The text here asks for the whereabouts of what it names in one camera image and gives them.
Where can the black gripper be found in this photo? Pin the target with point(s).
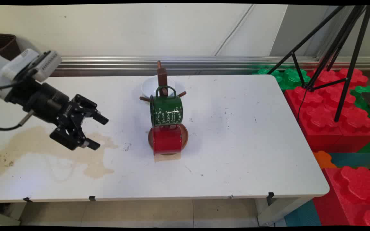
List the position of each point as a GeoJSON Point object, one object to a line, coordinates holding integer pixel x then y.
{"type": "Point", "coordinates": [47, 101]}

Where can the red enamel mug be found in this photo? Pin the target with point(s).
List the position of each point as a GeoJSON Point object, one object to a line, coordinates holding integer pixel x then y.
{"type": "Point", "coordinates": [167, 141]}

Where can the black table edge clip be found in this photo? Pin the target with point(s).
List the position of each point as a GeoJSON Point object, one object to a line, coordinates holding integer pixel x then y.
{"type": "Point", "coordinates": [92, 198]}
{"type": "Point", "coordinates": [27, 199]}
{"type": "Point", "coordinates": [270, 196]}

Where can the white bowl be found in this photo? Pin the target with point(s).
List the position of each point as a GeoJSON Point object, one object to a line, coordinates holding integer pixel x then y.
{"type": "Point", "coordinates": [148, 86]}

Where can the green enamel mug white script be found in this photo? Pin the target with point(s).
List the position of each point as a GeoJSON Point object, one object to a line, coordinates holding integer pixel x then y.
{"type": "Point", "coordinates": [165, 110]}

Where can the wooden mug tree stand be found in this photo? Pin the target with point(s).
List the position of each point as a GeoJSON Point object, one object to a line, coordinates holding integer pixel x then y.
{"type": "Point", "coordinates": [162, 78]}

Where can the brown wicker basket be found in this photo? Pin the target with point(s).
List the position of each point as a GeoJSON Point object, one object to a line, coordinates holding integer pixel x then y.
{"type": "Point", "coordinates": [3, 45]}

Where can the green foam block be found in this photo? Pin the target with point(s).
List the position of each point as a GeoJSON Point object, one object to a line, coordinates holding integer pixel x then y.
{"type": "Point", "coordinates": [365, 96]}
{"type": "Point", "coordinates": [287, 78]}

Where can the grey metal table leg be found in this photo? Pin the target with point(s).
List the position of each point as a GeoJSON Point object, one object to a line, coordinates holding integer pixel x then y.
{"type": "Point", "coordinates": [278, 213]}

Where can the large red foam block stack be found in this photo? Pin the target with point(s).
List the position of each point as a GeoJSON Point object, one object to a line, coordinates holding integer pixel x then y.
{"type": "Point", "coordinates": [326, 122]}

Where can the teal orange geometric floor mat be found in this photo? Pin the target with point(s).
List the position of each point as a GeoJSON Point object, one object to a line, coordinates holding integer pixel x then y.
{"type": "Point", "coordinates": [348, 159]}

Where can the black tripod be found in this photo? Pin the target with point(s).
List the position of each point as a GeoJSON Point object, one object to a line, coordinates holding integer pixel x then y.
{"type": "Point", "coordinates": [353, 64]}

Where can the aluminium wall rail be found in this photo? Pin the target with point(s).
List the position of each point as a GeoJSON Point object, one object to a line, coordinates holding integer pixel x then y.
{"type": "Point", "coordinates": [204, 62]}

